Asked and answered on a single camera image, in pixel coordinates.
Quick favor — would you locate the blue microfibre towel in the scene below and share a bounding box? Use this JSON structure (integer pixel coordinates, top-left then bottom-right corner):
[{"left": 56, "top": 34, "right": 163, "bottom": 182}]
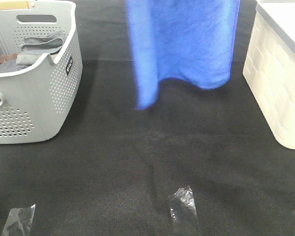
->
[{"left": 125, "top": 0, "right": 240, "bottom": 110}]

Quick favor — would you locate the grey towel in basket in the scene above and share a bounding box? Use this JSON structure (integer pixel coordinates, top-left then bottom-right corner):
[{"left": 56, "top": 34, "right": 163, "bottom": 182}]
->
[{"left": 0, "top": 30, "right": 66, "bottom": 73}]

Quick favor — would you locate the brown towel in basket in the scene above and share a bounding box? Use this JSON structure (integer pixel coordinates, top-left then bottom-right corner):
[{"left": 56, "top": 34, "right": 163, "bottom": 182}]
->
[{"left": 0, "top": 53, "right": 18, "bottom": 65}]

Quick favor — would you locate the black table cloth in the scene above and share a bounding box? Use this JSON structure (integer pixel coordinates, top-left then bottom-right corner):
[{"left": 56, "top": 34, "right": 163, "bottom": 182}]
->
[{"left": 0, "top": 0, "right": 295, "bottom": 236}]

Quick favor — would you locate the clear tape strip centre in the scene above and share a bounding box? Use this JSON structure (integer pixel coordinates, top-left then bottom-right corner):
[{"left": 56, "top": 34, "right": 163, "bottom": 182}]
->
[{"left": 169, "top": 185, "right": 200, "bottom": 236}]

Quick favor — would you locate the grey perforated laundry basket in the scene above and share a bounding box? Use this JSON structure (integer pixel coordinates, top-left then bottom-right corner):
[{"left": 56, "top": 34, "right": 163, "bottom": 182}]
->
[{"left": 0, "top": 0, "right": 83, "bottom": 144}]

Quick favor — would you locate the cream plastic basket grey rim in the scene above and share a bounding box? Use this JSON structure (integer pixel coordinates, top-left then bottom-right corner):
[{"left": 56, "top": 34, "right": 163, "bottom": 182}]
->
[{"left": 243, "top": 0, "right": 295, "bottom": 149}]

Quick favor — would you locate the clear tape strip left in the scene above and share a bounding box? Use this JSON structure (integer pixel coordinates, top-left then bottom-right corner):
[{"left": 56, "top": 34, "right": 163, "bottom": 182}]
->
[{"left": 1, "top": 204, "right": 36, "bottom": 236}]

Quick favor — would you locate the wooden board behind basket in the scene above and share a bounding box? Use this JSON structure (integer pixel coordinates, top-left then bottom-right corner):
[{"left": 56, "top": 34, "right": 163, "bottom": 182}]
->
[{"left": 0, "top": 0, "right": 30, "bottom": 10}]

